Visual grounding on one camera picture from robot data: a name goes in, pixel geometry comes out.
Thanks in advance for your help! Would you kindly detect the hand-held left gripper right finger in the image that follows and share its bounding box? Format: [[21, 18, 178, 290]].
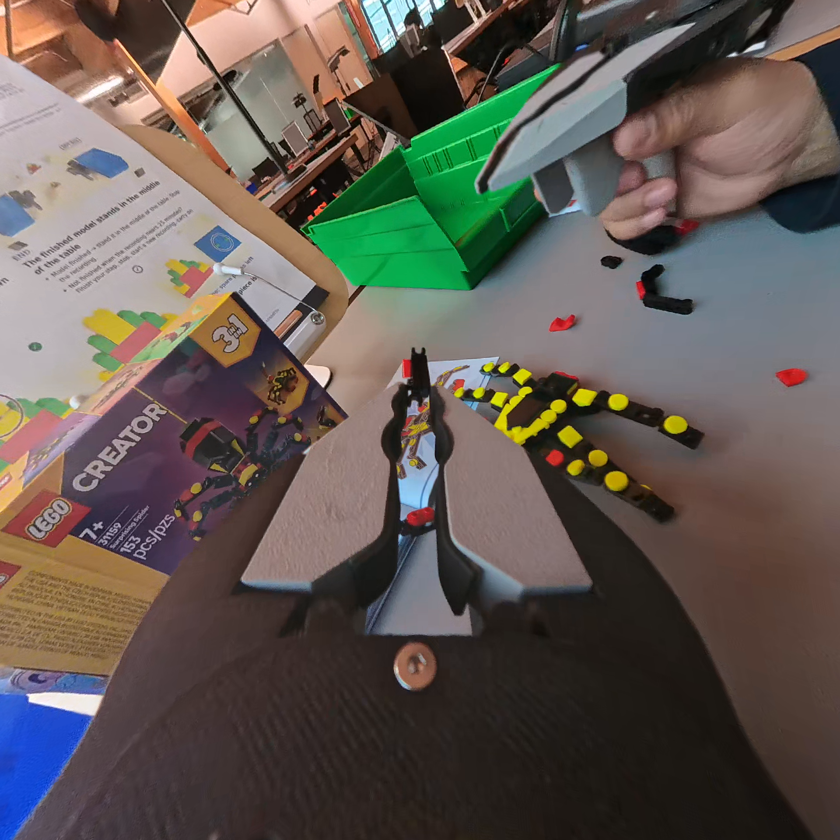
[[428, 384, 595, 632]]

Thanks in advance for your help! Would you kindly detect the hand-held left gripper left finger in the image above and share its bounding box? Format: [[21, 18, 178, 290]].
[[241, 384, 403, 608]]

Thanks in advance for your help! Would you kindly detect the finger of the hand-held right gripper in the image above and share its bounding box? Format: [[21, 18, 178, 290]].
[[474, 80, 631, 216], [517, 22, 697, 129]]

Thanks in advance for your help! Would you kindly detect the black yellow lego spider model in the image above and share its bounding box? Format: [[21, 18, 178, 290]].
[[397, 360, 704, 529]]

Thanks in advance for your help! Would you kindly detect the small red black lego assembly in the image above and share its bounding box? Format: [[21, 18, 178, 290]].
[[400, 348, 432, 398]]

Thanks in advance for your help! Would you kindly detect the person's right forearm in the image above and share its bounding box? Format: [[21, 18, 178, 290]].
[[761, 39, 840, 235]]

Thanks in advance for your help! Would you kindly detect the open lego instruction booklet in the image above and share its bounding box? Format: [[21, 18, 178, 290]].
[[367, 357, 494, 636]]

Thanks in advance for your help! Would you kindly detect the lego set box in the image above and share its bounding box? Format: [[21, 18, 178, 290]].
[[0, 293, 347, 677]]

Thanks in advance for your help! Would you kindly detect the black red lego leg piece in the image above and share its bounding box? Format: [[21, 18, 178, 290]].
[[635, 264, 694, 316]]

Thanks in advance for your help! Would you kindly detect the person's right hand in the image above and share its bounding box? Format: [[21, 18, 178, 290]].
[[600, 56, 831, 240]]

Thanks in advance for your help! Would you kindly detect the green storage bin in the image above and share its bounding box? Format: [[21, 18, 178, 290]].
[[301, 62, 567, 291]]

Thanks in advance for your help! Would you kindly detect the wooden board with printed sheet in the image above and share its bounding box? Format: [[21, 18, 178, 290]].
[[0, 56, 350, 460]]

